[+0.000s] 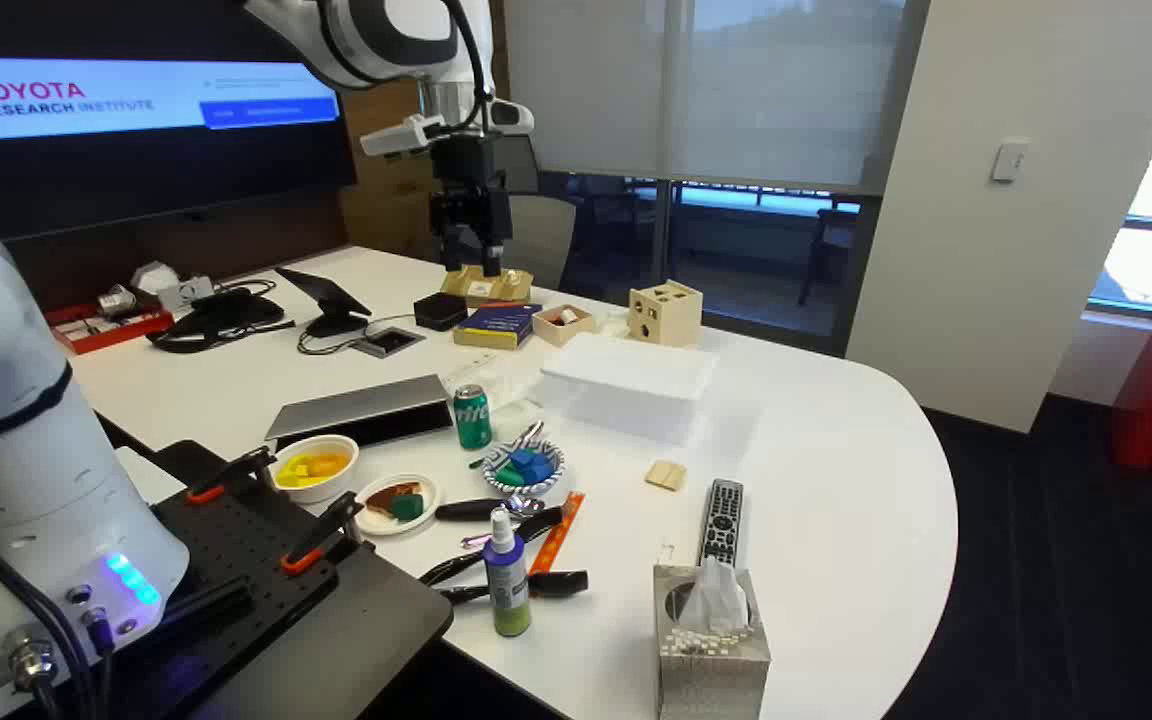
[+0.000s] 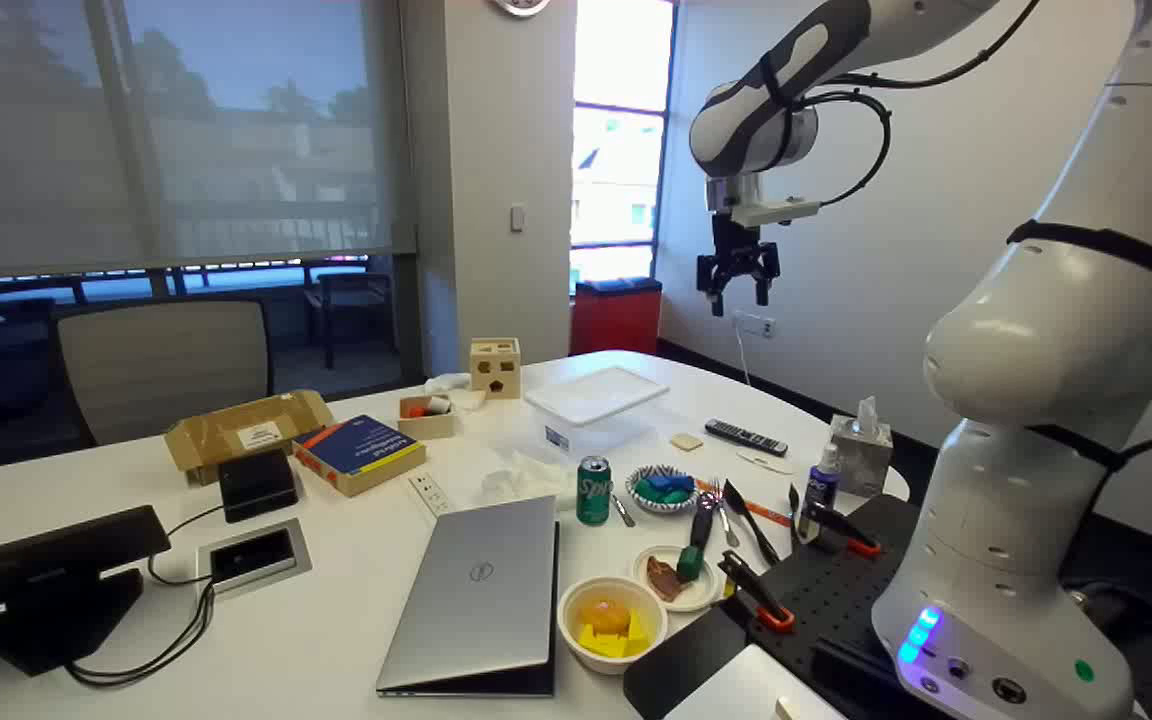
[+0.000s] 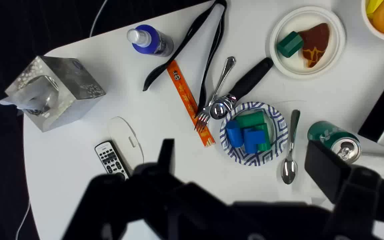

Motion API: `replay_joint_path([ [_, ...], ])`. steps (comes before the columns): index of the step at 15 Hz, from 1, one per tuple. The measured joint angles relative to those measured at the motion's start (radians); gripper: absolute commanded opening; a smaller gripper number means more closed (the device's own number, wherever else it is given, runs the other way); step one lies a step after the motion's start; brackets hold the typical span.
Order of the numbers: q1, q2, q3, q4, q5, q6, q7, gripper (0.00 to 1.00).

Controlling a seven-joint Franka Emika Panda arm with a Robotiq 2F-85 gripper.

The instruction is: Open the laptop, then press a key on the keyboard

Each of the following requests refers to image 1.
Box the grey laptop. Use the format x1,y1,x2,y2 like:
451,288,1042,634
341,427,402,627
262,372,456,451

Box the small white plate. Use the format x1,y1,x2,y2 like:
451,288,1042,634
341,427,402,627
351,473,445,541

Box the grey office chair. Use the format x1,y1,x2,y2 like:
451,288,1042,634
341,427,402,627
507,190,584,292

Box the blue block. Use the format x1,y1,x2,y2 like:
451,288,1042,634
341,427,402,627
507,445,559,484

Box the small wooden tile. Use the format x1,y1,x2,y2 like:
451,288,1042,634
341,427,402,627
640,455,693,494

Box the white tissue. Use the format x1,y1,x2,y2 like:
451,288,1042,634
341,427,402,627
676,552,757,639

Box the white rectangular box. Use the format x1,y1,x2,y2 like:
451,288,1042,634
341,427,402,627
531,332,719,447

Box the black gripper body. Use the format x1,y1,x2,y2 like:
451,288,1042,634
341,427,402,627
429,133,516,264

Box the white light switch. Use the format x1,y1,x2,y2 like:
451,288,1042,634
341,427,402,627
987,136,1038,187

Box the black handled tool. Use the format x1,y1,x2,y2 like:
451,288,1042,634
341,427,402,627
439,566,596,608

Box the white window blind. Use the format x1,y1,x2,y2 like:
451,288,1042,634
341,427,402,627
506,0,937,204

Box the black marker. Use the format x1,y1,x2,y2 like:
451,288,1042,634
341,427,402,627
433,494,511,523

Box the wooden cube with holes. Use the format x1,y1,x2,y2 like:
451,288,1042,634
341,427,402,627
625,277,710,352

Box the black tablet stand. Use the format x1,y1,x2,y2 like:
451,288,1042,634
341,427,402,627
272,264,377,341

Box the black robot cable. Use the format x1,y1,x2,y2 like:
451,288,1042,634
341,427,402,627
0,488,120,720

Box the small black square box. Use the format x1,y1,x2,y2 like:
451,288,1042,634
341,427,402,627
411,292,474,334

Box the white green spray bottle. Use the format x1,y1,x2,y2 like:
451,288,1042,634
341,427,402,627
482,503,538,645

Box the black mounting plate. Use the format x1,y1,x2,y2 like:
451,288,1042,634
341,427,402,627
94,436,460,720

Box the grey remote control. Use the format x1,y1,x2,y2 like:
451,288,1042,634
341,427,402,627
698,474,754,570

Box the orange ruler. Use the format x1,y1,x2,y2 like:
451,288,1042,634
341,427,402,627
525,488,592,581

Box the yellow toy food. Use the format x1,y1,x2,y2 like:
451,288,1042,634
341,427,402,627
278,447,351,490

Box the patterned blue white bowl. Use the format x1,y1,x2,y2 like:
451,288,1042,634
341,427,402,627
478,436,571,503

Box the black pliers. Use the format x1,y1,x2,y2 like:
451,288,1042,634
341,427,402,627
418,503,570,592

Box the silver tissue box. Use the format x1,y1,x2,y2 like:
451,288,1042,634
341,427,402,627
648,558,775,720

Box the white gadget pile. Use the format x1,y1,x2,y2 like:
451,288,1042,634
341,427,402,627
94,255,219,320

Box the black headphones with cable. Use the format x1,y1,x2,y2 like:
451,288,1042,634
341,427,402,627
145,284,302,355

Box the black orange clamp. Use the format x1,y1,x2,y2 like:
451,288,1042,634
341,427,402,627
179,445,280,512
278,488,367,581

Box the red box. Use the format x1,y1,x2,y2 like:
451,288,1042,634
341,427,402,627
48,304,179,358

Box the flat black square plate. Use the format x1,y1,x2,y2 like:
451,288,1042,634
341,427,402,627
351,324,429,362

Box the small wooden tray box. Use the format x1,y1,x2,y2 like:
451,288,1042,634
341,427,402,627
529,301,605,352

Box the green soda can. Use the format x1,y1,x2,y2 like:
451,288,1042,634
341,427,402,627
450,380,496,455

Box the blue book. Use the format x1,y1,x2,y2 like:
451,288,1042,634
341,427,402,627
450,304,540,355

